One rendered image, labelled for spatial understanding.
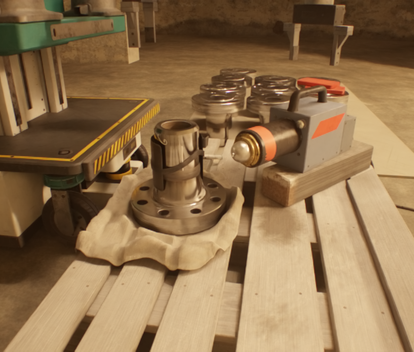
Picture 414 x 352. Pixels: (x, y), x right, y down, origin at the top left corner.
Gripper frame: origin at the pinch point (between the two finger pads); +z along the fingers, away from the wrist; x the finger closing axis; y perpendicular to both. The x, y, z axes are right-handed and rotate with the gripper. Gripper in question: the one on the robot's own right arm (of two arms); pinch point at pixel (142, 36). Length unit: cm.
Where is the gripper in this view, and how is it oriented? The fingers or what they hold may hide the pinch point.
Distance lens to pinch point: 98.5
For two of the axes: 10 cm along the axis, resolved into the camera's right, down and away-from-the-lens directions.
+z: 0.0, 9.0, 4.3
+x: -1.5, 4.2, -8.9
